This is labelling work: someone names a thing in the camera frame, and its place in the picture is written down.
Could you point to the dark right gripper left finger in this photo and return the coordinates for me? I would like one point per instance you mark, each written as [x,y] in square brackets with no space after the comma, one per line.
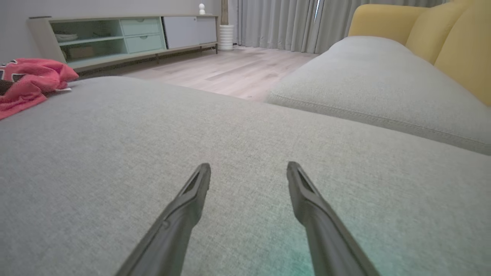
[180,226]

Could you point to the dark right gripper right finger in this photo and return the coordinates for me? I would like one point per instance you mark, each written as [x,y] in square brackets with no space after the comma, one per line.
[318,222]

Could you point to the red and white jersey shirt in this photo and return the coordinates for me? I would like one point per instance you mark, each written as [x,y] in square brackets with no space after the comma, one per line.
[30,82]

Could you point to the grey fabric sofa ottoman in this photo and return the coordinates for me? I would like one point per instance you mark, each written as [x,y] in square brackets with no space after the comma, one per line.
[153,134]

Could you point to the grey sofa seat cushion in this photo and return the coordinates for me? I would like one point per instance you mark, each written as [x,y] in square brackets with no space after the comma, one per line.
[376,80]

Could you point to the low mint and grey cabinet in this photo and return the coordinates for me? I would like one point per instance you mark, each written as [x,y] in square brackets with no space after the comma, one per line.
[184,32]

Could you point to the white ribbed plant pot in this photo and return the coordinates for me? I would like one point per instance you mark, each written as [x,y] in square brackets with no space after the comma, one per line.
[226,37]

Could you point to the woven storage basket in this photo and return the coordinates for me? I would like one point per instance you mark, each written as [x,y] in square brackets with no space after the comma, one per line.
[78,52]

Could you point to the grey pleated curtain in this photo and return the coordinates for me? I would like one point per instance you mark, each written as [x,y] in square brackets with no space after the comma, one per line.
[276,23]

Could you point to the yellow sofa back cushion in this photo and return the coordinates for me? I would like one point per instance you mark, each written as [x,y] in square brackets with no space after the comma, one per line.
[472,57]
[383,21]
[441,30]

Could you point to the small white figurine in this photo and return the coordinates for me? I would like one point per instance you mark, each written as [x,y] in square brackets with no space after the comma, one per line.
[201,9]

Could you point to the brown plant trunk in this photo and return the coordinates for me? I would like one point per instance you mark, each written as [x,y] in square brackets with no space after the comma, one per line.
[224,11]

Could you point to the white bowls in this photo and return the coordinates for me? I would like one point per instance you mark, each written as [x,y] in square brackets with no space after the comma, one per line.
[66,37]

